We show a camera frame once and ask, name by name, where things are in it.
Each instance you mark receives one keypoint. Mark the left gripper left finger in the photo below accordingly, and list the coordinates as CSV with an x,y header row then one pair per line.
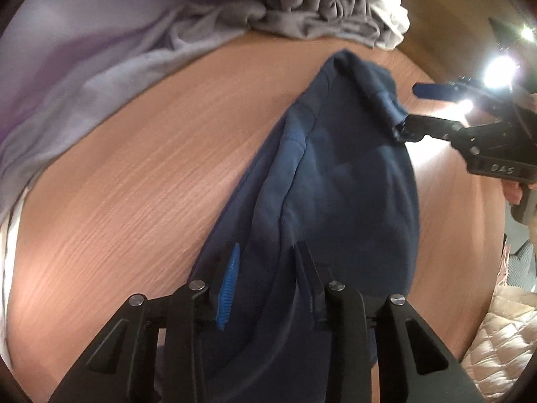
x,y
150,350

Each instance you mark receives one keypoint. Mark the white hanging garment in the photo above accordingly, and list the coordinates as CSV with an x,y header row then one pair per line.
x,y
394,23

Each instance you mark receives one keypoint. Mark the navy blue pants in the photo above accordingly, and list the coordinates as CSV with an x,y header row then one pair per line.
x,y
334,175

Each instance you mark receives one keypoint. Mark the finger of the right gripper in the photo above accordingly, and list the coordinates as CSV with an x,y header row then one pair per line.
x,y
437,92
415,127

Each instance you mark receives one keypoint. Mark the lavender hanging garment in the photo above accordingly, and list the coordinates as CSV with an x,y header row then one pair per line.
x,y
68,65

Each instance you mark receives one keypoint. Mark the quilted beige bedding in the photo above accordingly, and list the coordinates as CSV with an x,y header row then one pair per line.
x,y
506,339

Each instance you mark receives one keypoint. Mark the person's right hand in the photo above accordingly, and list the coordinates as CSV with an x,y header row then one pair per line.
x,y
512,191

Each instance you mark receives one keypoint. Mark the grey hanging garment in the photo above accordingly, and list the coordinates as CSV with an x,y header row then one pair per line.
x,y
311,19

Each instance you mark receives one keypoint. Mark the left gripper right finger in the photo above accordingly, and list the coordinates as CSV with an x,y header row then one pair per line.
x,y
414,365

